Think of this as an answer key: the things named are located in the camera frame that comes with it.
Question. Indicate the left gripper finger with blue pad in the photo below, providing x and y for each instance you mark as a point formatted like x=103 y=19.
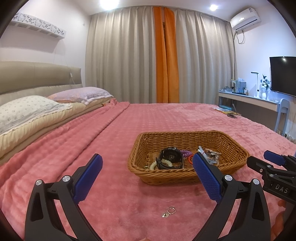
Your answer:
x=42 y=219
x=252 y=221

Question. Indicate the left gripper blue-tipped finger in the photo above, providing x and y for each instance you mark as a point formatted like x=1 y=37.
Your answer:
x=274 y=158

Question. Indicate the white desk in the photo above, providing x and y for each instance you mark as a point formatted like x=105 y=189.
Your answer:
x=271 y=105

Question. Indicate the light blue chair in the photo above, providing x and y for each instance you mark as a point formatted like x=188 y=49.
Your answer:
x=282 y=107

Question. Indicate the white desk lamp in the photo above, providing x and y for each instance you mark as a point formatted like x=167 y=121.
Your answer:
x=256 y=95

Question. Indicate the white vase with plant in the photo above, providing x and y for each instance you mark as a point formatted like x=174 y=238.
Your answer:
x=265 y=87

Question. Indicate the yellow packet on bed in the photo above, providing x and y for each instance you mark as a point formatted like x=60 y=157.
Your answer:
x=229 y=113

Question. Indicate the pink plush bedspread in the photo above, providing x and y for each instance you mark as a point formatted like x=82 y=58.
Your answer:
x=126 y=201

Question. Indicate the beige folded quilt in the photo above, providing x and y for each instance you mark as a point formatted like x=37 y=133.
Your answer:
x=16 y=140

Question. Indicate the black television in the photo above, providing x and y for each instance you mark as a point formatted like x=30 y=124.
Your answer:
x=283 y=74

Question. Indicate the black wristwatch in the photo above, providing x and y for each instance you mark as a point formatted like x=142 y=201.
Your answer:
x=170 y=158

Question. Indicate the woven wicker basket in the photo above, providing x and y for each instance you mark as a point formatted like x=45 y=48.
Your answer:
x=187 y=157

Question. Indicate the white floral pillow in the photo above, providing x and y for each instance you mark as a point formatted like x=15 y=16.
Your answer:
x=19 y=112

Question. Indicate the beige curtain right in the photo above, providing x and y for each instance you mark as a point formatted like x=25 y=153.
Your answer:
x=206 y=56

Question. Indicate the beige curtain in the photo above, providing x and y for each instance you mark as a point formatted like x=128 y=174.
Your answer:
x=206 y=56
x=121 y=54

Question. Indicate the orange curtain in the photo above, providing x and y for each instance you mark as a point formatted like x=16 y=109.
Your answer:
x=167 y=72

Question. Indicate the lilac pillow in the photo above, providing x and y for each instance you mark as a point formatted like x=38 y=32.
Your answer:
x=83 y=95

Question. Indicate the white air conditioner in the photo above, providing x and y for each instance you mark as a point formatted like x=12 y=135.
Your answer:
x=245 y=19

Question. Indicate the beige padded headboard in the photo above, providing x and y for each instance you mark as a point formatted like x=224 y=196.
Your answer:
x=21 y=79

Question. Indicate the beige curtain left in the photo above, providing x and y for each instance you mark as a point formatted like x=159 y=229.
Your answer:
x=121 y=54

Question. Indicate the small silver ring pendant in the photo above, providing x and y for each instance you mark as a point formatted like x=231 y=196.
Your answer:
x=170 y=211

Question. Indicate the white wall shelf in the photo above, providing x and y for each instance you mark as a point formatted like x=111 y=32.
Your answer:
x=32 y=23

